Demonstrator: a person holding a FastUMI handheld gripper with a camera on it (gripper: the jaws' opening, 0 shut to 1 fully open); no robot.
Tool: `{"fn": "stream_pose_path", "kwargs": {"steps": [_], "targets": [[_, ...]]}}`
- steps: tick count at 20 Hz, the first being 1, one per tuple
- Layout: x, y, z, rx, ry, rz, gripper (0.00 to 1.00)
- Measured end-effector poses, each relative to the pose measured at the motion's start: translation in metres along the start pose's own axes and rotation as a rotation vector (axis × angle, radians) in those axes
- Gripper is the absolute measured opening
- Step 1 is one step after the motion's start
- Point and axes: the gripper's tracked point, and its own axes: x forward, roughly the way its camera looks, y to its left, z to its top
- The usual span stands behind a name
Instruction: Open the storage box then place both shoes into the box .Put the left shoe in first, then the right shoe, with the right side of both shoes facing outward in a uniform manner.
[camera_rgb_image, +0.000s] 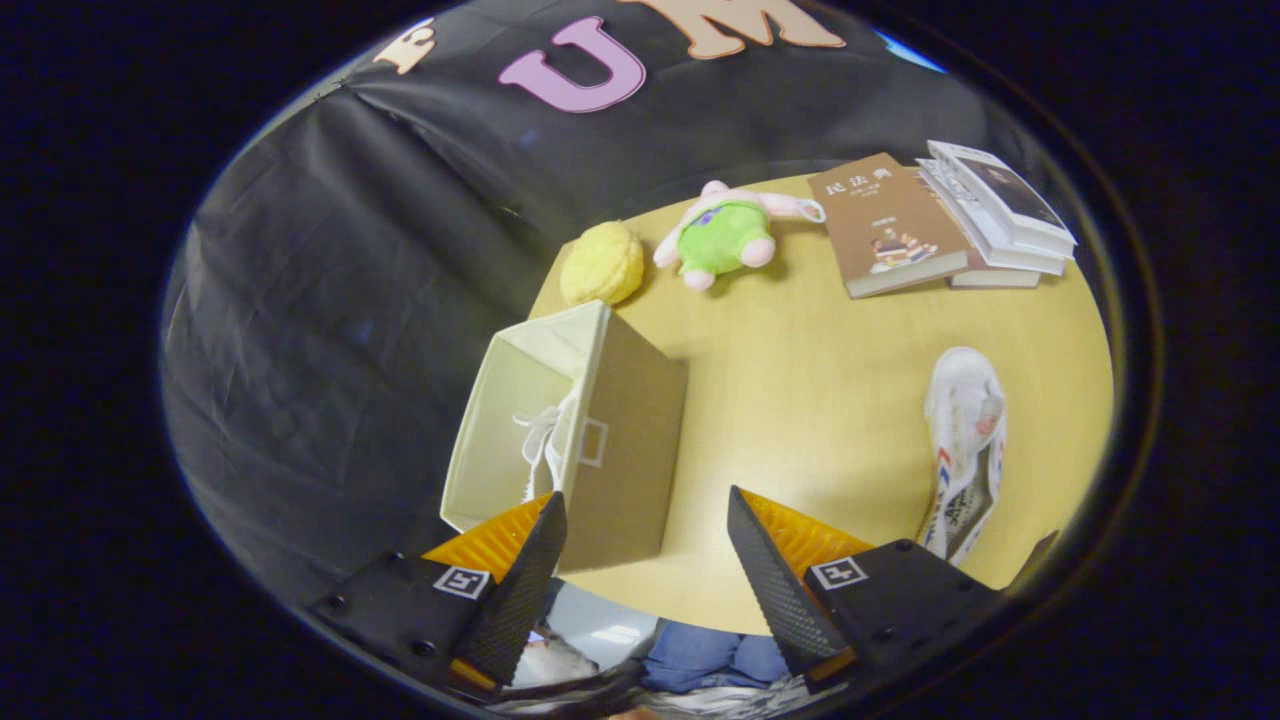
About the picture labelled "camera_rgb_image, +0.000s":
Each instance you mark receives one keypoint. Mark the thin brown book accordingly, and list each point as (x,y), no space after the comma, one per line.
(995,279)

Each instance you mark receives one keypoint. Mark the person's blue jeans legs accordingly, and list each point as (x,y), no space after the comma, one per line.
(710,655)

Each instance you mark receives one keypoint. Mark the white canvas shoe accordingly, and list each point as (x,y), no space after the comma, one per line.
(960,400)
(545,430)

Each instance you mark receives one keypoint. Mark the green and pink plush toy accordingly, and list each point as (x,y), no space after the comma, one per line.
(725,240)

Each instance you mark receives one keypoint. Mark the beige fabric storage box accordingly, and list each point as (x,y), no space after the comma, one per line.
(640,420)

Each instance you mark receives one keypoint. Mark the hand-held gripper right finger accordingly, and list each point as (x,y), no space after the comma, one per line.
(770,590)

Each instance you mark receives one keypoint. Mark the brown cover book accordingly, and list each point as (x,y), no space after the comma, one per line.
(880,215)

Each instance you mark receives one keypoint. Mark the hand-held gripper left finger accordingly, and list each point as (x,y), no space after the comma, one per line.
(525,600)

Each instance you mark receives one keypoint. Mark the yellow plush toy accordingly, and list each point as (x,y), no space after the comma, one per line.
(602,265)

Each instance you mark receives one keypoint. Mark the white book with portrait cover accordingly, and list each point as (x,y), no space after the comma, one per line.
(1010,195)

